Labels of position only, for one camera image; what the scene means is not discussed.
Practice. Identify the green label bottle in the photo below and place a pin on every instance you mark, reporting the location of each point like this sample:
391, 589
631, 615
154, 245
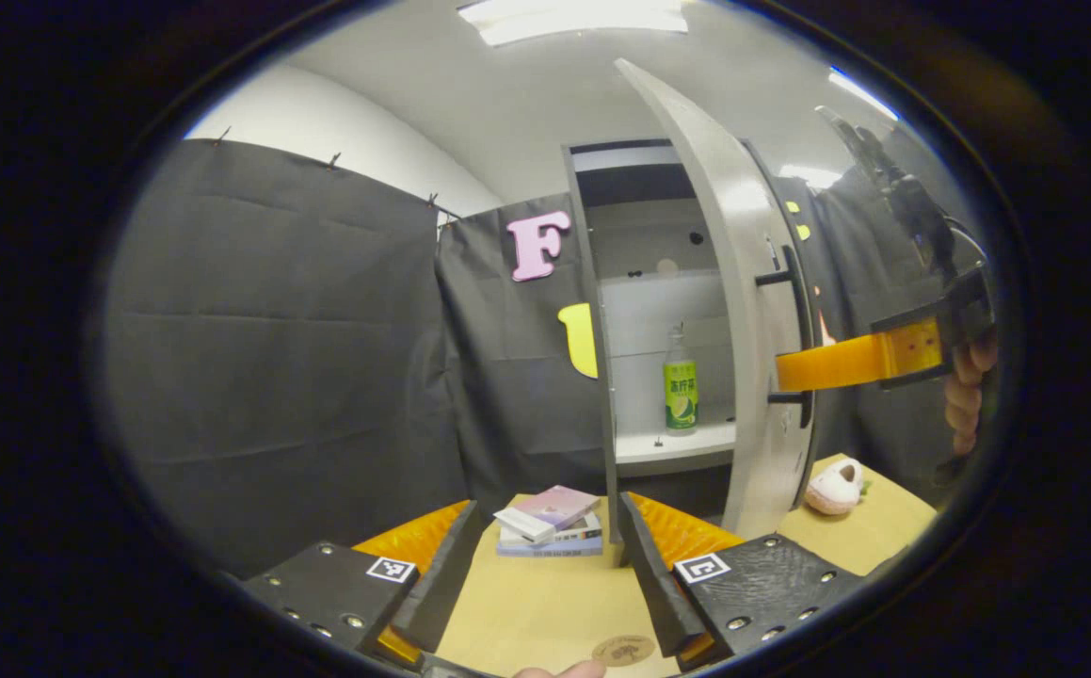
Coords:
681, 395

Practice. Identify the narrow ceiling light strip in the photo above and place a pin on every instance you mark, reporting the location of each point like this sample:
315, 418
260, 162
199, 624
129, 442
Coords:
863, 92

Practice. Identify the black backdrop cloth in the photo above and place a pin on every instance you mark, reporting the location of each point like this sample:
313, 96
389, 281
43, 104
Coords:
272, 358

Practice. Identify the grey cabinet door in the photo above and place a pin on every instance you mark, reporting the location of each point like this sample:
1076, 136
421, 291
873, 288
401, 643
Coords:
743, 282

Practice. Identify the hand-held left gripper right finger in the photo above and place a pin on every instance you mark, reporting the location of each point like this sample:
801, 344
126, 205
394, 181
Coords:
649, 584

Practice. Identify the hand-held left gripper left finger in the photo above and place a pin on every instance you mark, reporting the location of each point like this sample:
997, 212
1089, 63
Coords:
451, 574

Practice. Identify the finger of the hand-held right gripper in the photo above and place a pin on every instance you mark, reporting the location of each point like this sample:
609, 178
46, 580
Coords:
837, 363

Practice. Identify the dark grey cabinet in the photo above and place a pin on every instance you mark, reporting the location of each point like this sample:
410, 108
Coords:
667, 311

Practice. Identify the small white box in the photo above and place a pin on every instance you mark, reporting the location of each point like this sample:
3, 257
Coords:
524, 524

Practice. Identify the round wooden coaster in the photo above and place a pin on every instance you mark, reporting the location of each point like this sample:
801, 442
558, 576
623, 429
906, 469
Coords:
622, 650

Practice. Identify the large ceiling light panel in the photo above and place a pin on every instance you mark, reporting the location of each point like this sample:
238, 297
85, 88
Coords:
573, 21

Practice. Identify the white cabinet shelf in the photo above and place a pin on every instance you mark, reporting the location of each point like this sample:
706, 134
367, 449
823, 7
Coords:
667, 444

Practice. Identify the small ceiling light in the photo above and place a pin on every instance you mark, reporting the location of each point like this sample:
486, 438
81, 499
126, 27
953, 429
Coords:
809, 176

